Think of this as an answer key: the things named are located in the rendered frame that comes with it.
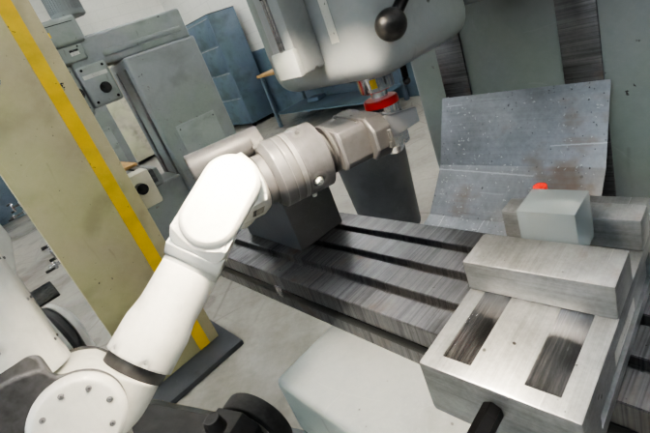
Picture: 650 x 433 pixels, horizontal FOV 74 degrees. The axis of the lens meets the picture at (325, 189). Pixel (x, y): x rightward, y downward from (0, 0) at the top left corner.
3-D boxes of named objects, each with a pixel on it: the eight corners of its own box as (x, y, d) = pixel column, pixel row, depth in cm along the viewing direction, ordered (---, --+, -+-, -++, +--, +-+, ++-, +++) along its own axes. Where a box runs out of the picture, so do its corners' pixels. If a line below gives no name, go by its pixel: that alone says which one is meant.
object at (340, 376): (487, 575, 48) (463, 511, 44) (298, 427, 74) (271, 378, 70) (618, 296, 76) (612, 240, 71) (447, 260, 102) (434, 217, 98)
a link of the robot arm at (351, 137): (383, 99, 50) (294, 139, 47) (404, 171, 54) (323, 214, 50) (337, 96, 62) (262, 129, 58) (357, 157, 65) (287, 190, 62)
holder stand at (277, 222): (302, 252, 87) (264, 164, 80) (250, 234, 104) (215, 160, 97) (342, 221, 93) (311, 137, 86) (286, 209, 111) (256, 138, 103)
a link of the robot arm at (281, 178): (313, 185, 49) (221, 230, 46) (302, 208, 59) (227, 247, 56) (267, 104, 51) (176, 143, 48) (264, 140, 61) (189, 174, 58)
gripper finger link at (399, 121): (417, 124, 58) (380, 142, 56) (411, 101, 57) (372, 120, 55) (425, 125, 57) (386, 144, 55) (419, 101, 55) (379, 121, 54)
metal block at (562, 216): (581, 262, 46) (575, 215, 44) (524, 254, 50) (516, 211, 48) (594, 235, 49) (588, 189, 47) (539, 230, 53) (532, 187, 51)
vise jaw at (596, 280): (619, 321, 40) (615, 287, 38) (468, 288, 51) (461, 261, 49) (633, 281, 43) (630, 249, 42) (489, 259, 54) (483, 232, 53)
